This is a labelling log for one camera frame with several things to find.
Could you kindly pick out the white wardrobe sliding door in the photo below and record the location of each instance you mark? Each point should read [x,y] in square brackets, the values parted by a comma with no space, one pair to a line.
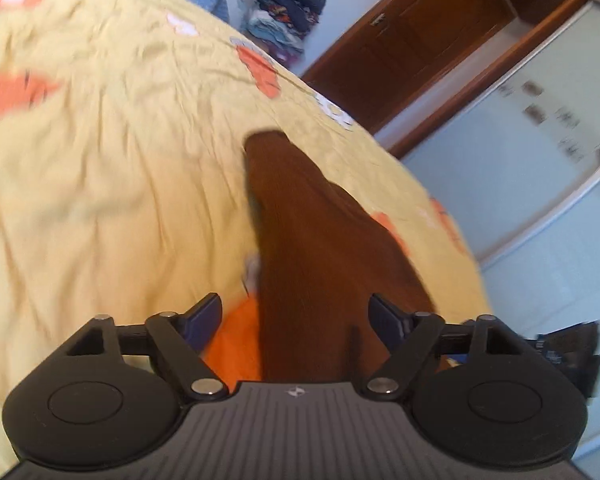
[519,170]

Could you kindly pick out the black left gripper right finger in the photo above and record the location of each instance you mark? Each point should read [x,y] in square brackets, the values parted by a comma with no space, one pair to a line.
[476,390]

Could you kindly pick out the yellow patterned bed quilt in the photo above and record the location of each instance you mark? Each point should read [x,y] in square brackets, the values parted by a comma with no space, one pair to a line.
[122,186]

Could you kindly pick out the brown knit sweater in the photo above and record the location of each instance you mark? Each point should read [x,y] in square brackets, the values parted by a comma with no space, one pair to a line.
[322,257]

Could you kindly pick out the pile of clothes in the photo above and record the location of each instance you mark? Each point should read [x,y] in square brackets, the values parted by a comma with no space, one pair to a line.
[280,27]

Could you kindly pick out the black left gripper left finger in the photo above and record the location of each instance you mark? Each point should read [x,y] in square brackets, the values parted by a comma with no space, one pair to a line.
[111,393]

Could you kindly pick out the brown wooden door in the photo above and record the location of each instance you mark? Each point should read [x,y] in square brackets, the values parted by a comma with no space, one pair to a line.
[399,49]

